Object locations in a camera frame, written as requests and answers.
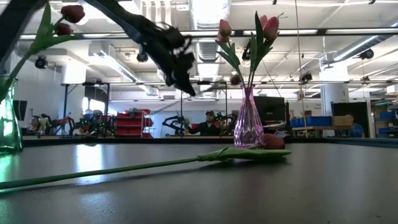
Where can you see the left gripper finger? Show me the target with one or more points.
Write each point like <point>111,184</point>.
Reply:
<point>186,77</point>
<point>168,73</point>

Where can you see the pink ribbed glass vase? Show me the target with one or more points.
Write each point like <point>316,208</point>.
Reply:
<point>248,124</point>

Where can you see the red storage shelf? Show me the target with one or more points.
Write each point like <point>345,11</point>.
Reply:
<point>132,124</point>

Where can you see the black table mat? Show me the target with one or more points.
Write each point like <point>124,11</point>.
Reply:
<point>280,193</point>

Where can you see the silver ceiling duct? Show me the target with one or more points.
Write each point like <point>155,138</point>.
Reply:
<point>206,53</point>

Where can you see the white round column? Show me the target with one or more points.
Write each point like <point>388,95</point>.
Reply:
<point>334,93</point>

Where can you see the black computer monitor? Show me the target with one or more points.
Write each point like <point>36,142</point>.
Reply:
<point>273,109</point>

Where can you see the small black monitor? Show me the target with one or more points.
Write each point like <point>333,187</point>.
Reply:
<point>19,110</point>

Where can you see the black background rig frame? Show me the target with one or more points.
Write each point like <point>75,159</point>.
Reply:
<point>182,105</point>

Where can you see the thin tan hanging rod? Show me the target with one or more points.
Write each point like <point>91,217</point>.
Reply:
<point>299,62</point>

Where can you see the green glass vase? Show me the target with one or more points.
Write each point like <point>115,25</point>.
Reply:
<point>9,124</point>

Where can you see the overhead frame bar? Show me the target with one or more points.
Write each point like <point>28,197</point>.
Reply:
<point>321,31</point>

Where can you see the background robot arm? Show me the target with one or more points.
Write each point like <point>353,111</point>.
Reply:
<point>174,123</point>
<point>225,121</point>
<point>62,123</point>

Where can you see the background robot green lights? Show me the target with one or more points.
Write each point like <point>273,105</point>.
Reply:
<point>93,124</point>

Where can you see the cardboard box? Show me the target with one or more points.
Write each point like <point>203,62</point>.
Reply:
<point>342,120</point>

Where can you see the black ceiling camera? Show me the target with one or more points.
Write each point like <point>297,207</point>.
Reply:
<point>367,54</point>
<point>306,77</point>
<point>247,53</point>
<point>142,57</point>
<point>40,62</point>

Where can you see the light pink artificial tulip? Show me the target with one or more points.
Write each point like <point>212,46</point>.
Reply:
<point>224,28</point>
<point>262,19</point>
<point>271,28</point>

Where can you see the blue bin shelf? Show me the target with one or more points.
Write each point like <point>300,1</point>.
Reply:
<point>388,115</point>

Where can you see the black metal table frame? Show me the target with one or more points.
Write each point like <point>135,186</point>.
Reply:
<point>93,140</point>

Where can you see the blue storage bins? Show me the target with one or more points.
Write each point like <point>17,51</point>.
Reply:
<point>311,121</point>

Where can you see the black panel screen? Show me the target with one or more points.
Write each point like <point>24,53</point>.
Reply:
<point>357,110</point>

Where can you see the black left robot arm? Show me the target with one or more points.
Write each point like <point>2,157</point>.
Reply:
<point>12,28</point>

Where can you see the person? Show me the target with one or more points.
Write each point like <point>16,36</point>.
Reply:
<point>357,130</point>
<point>208,126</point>

